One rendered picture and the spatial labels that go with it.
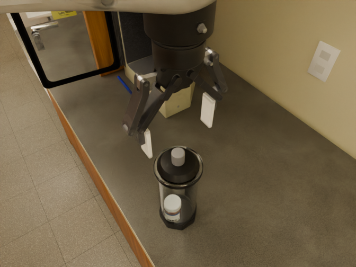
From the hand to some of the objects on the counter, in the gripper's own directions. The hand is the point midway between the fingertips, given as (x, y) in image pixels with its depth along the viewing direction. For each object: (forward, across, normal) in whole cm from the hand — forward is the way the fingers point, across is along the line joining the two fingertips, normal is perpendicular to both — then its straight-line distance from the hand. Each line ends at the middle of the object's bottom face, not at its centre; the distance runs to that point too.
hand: (178, 133), depth 52 cm
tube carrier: (+31, 0, 0) cm, 32 cm away
